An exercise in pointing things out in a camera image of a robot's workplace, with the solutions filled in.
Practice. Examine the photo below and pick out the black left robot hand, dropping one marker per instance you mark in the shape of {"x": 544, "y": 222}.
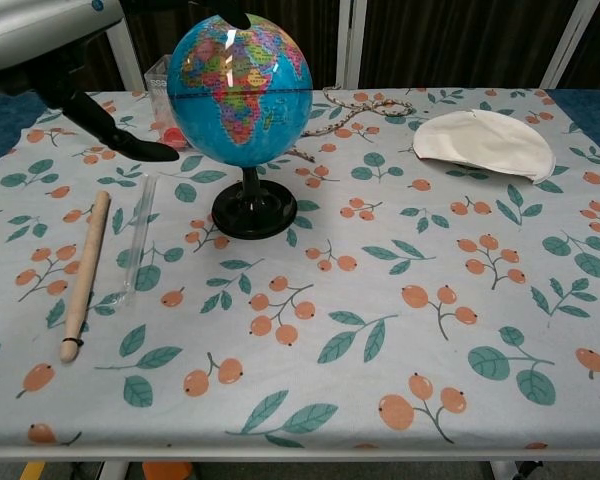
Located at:
{"x": 92, "y": 117}

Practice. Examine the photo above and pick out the blue world globe sphere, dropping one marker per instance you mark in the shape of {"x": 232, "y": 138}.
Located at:
{"x": 240, "y": 125}

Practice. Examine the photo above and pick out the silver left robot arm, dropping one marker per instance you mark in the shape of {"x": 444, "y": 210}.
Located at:
{"x": 35, "y": 30}

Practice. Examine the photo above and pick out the black globe stand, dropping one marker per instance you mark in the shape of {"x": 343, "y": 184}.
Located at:
{"x": 254, "y": 210}

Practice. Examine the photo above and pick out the clear plastic box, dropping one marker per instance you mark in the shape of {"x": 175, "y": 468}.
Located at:
{"x": 157, "y": 90}

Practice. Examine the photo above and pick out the red round cap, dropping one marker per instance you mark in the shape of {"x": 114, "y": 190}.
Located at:
{"x": 174, "y": 136}

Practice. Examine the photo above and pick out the blue table cover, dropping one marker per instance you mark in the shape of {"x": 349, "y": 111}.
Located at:
{"x": 0, "y": 135}

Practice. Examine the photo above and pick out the clear plastic tube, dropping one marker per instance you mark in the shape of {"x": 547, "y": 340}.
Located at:
{"x": 141, "y": 235}

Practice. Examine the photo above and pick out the wooden stick with loop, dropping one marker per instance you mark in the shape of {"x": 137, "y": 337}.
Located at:
{"x": 87, "y": 265}

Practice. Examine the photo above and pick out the floral fruit print tablecloth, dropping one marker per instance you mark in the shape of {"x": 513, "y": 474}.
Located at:
{"x": 360, "y": 320}

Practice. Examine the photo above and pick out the white table leg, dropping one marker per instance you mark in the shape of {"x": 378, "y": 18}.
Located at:
{"x": 114, "y": 471}
{"x": 504, "y": 471}

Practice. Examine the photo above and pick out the orange object under table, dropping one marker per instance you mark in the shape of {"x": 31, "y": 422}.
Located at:
{"x": 167, "y": 471}

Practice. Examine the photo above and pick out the dark pleated curtain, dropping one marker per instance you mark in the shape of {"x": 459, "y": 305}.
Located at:
{"x": 455, "y": 40}

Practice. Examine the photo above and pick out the white folded cloth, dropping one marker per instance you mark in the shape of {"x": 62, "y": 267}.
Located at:
{"x": 485, "y": 142}

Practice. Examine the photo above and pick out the white slanted frame post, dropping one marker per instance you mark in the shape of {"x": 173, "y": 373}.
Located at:
{"x": 127, "y": 60}
{"x": 570, "y": 45}

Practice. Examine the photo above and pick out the white upright frame post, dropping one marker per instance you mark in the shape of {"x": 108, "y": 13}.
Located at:
{"x": 344, "y": 45}
{"x": 359, "y": 45}

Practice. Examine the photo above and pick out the white table edge rail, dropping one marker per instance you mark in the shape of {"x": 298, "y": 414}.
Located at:
{"x": 330, "y": 454}

